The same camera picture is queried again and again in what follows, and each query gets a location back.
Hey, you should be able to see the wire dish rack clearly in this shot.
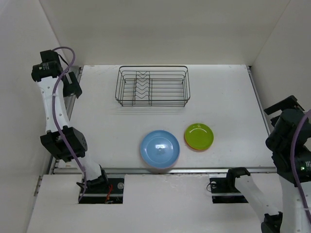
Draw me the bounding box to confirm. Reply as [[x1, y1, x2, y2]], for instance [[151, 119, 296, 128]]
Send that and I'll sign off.
[[115, 65, 190, 107]]

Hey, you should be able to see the green plate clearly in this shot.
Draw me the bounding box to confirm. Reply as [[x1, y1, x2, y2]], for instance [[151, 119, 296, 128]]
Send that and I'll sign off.
[[184, 123, 214, 148]]

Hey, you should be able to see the orange plate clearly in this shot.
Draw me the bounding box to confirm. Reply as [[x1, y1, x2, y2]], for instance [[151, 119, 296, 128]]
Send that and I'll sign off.
[[185, 140, 212, 152]]

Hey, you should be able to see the blue plate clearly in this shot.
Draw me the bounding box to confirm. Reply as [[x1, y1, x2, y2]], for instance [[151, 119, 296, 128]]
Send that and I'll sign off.
[[140, 130, 180, 169]]

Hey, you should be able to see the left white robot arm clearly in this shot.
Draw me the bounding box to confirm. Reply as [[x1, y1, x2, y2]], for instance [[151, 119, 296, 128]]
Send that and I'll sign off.
[[31, 47, 109, 193]]

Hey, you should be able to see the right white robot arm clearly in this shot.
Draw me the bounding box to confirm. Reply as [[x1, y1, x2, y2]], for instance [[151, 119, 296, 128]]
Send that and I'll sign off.
[[225, 95, 311, 233]]

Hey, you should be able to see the aluminium rail front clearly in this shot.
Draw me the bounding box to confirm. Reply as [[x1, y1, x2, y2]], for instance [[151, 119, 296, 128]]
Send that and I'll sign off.
[[48, 166, 277, 175]]

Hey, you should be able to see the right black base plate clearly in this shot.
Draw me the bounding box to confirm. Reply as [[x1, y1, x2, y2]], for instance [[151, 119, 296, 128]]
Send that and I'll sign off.
[[207, 177, 248, 204]]

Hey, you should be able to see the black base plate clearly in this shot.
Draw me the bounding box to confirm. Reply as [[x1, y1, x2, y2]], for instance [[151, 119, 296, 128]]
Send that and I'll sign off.
[[77, 178, 124, 204], [207, 177, 248, 204]]

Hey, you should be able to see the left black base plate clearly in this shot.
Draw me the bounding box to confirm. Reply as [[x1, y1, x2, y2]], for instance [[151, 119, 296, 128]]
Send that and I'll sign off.
[[77, 178, 124, 204]]

